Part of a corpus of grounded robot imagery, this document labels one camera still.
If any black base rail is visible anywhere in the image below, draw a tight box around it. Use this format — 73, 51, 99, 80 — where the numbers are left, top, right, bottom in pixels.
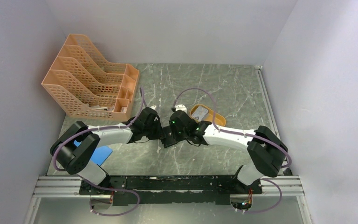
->
79, 175, 262, 206

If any orange oval tray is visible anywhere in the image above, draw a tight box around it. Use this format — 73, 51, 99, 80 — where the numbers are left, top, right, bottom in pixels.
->
190, 104, 227, 126

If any orange mesh file organizer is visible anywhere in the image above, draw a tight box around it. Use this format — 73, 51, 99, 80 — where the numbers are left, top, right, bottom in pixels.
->
41, 34, 139, 121

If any black leather card holder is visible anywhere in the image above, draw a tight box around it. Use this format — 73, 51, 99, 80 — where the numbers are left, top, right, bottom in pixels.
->
160, 126, 178, 148

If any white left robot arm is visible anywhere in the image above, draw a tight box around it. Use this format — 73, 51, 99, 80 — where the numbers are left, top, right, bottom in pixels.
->
50, 107, 162, 194

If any credit card in tray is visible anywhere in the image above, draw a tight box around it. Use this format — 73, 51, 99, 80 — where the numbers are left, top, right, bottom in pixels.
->
191, 106, 209, 122

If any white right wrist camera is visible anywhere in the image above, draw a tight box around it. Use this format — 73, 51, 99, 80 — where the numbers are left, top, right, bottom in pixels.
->
171, 104, 187, 113

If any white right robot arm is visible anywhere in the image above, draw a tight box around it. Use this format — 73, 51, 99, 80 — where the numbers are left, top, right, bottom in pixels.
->
169, 110, 288, 193

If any blue folder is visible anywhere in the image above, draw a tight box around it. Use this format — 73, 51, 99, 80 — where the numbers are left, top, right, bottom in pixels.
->
74, 140, 113, 166

